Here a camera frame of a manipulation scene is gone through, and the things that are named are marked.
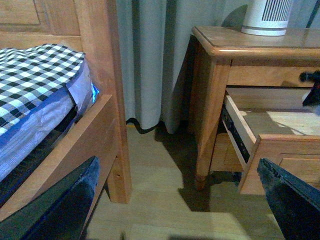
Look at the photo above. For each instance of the white cylindrical air purifier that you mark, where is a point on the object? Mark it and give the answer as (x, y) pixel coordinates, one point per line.
(267, 17)

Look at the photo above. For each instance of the wooden drawer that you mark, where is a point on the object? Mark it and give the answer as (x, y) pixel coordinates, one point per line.
(272, 123)

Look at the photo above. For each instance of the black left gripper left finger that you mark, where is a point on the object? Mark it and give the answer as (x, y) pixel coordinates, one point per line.
(60, 212)

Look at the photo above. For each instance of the blue striped mattress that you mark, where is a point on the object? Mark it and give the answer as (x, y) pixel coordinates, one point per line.
(23, 137)

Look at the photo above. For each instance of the black white checkered blanket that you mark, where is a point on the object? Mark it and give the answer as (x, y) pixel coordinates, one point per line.
(29, 76)

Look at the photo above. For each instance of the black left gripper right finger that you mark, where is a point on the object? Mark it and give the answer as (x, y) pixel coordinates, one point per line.
(294, 203)

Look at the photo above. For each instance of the wooden nightstand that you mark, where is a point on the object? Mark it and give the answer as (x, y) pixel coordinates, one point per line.
(226, 57)

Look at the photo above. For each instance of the wooden bed frame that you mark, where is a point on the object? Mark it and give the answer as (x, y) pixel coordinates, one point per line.
(90, 26)

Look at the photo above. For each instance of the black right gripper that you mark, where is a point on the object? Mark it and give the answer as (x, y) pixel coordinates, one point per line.
(313, 97)

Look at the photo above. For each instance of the grey curtain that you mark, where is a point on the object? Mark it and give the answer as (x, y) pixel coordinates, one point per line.
(156, 54)

